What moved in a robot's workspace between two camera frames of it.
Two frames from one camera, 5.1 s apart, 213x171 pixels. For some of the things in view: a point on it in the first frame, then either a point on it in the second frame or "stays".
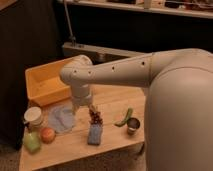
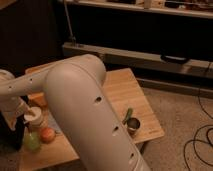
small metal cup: [132, 125] stays
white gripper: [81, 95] -> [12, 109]
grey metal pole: [73, 38] stays
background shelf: [195, 8] stays
